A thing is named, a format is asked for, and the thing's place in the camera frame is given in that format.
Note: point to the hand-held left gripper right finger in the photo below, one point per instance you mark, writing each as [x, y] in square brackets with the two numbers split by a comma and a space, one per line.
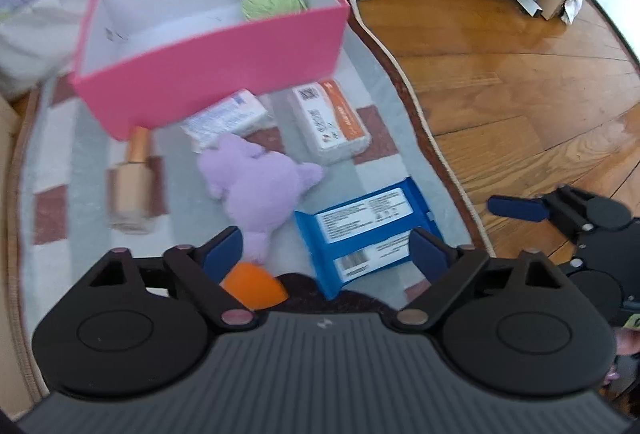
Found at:
[427, 250]

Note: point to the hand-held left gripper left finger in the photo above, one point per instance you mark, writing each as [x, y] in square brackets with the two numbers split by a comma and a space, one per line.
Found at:
[222, 253]

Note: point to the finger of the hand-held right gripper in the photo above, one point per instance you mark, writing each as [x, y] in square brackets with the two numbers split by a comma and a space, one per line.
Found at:
[517, 208]

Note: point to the orange makeup sponge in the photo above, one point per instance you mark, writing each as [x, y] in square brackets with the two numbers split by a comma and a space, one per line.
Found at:
[255, 289]

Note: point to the blue wet wipes pack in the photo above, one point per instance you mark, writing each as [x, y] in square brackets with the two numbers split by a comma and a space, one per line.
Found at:
[360, 234]

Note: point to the purple plush toy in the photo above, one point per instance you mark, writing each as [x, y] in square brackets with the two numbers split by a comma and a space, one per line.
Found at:
[255, 189]

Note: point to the white tissue pack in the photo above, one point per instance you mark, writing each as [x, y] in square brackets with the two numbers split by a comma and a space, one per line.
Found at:
[230, 117]

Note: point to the white box orange label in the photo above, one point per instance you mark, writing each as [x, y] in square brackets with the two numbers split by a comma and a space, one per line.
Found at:
[325, 129]

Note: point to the pink cardboard box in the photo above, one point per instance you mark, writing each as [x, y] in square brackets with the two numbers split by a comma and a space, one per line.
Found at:
[200, 79]

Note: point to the person's right hand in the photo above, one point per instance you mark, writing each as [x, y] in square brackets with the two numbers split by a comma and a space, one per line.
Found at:
[627, 349]

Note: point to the checkered oval rug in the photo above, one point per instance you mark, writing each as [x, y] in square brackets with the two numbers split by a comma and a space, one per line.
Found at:
[60, 154]

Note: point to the brown cardboard panel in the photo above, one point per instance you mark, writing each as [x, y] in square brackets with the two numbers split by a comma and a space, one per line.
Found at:
[6, 214]

